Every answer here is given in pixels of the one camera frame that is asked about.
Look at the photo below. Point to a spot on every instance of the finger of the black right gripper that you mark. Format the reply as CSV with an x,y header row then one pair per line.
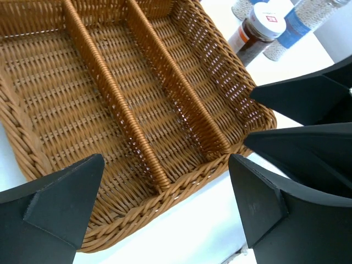
x,y
318,156
321,97

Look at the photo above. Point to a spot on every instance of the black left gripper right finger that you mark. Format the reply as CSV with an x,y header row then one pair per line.
x,y
287,222

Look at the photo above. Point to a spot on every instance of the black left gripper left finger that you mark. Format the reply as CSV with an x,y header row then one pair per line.
x,y
45,220

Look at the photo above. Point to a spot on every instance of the blue-label white granule bottle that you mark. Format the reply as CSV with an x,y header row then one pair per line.
x,y
304,18

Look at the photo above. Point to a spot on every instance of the white-lid brown spice jar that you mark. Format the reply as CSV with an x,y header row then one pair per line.
x,y
258,30

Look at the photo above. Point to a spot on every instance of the brown wicker divided basket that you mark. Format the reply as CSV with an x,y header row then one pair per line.
x,y
152,86

